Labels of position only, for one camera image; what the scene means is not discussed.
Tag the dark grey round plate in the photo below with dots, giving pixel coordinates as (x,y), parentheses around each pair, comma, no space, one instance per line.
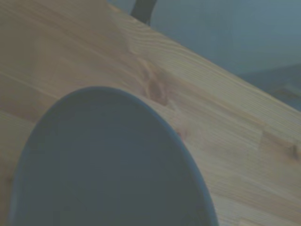
(110,162)

